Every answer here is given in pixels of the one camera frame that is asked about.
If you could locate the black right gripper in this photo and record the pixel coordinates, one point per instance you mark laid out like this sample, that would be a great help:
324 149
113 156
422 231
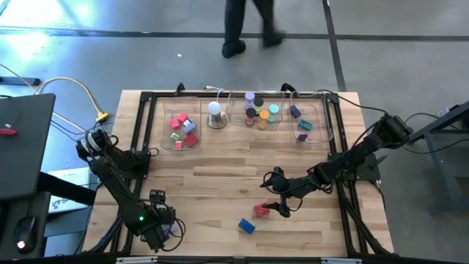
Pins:
289 185

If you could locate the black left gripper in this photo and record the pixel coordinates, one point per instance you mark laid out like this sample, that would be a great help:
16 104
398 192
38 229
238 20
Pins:
155 219

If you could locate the lavender sand timer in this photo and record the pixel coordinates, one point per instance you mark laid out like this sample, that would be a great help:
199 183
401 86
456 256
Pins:
250 96
173 229

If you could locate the blue digital timer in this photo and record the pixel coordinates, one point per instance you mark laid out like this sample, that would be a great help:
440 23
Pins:
246 226

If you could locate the purple digital timer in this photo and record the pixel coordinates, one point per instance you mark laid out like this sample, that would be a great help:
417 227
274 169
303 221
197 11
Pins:
295 111
302 137

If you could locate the teal digital timer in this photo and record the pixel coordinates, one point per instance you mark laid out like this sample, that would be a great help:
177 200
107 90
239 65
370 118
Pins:
305 125

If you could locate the pink small charger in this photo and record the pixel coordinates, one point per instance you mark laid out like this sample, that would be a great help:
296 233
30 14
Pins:
179 144

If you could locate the orange sand timer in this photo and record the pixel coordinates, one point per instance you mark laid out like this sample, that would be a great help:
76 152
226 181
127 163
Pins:
264 115

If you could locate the green small charger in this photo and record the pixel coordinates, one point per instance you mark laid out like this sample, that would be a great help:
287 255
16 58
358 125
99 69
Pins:
175 136

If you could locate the teal sand timer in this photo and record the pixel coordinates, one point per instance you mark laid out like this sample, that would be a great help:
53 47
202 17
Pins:
273 109

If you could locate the black-capped red sand timer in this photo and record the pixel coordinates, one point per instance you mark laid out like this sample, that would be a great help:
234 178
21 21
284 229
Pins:
251 112

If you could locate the red wall charger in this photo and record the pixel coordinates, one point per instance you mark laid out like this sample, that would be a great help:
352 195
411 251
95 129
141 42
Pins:
191 140

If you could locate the clear plastic bin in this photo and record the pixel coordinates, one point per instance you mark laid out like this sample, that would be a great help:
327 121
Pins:
168 106
234 110
318 110

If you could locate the lavender charger block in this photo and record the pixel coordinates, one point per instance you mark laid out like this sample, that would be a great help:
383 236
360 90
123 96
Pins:
189 128

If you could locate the red small charger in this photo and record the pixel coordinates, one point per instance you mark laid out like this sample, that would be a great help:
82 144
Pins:
175 124

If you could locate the white small charger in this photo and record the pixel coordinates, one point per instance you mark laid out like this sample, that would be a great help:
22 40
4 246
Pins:
186 122

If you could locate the pink wall charger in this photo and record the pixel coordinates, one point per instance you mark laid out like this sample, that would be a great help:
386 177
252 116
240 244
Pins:
182 117

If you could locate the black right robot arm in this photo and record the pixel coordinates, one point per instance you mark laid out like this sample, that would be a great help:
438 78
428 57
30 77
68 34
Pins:
359 150

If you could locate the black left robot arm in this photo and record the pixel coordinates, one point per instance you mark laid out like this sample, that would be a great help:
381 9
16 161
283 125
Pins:
117 183

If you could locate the white bulb brass lamp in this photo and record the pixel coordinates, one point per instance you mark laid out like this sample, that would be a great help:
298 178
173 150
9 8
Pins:
216 121

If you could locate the white printed box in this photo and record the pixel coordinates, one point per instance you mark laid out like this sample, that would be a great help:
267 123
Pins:
69 179

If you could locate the black computer mouse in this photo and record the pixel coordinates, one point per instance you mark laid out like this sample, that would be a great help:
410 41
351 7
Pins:
23 231

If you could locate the dark grey desk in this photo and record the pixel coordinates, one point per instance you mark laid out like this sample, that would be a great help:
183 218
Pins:
25 165

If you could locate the black side table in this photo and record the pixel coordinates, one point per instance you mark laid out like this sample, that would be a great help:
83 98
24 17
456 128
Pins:
7 220

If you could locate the person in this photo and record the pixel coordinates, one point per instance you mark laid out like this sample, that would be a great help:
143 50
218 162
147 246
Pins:
234 25

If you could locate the grey metal table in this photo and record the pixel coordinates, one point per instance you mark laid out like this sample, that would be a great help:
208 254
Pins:
436 126

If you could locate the black floor bar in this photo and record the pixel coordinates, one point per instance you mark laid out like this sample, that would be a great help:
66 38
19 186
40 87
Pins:
18 81

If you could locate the silver mount bracket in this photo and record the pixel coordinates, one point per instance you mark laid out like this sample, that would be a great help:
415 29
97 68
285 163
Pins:
340 261
135 260

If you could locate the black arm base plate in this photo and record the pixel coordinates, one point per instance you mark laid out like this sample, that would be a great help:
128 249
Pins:
141 165
370 170

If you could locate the black metal table frame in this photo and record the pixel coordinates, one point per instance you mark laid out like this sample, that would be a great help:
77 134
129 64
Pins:
199 94

